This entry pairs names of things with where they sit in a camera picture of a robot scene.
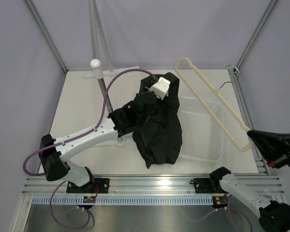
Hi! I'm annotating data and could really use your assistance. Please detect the white slotted cable duct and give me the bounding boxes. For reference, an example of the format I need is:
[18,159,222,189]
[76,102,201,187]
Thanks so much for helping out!
[32,195,213,205]

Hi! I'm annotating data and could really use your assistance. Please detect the purple cable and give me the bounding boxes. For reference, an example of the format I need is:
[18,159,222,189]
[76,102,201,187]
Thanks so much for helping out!
[23,69,158,229]
[183,193,254,232]

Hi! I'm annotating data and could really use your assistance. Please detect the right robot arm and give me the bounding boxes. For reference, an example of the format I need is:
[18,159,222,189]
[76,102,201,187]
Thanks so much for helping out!
[209,130,290,232]

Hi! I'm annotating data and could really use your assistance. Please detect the black pinstriped shirt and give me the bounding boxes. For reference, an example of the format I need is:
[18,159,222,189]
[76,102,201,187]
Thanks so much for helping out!
[132,72,183,168]

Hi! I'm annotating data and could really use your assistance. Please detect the cream plastic hanger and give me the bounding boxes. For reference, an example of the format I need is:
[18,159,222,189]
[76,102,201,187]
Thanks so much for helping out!
[174,56,254,153]

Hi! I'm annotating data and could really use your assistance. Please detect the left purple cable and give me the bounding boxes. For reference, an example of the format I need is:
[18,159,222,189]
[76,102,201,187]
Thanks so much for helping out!
[23,69,158,229]

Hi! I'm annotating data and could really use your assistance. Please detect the white perforated plastic basket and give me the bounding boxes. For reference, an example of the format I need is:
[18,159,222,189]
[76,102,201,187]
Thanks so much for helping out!
[177,97,225,163]

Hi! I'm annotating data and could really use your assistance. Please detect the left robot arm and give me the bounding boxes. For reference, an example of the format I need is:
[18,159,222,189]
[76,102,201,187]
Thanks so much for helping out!
[39,92,160,193]

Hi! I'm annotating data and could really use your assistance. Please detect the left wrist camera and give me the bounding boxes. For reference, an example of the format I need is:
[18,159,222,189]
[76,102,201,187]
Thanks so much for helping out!
[148,77,171,100]

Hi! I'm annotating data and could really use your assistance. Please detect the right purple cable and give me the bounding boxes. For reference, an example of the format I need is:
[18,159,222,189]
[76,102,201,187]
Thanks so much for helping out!
[183,193,254,232]

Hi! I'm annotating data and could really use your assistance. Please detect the grey clothes rack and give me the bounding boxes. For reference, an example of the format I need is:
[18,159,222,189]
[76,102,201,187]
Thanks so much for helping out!
[83,0,141,148]

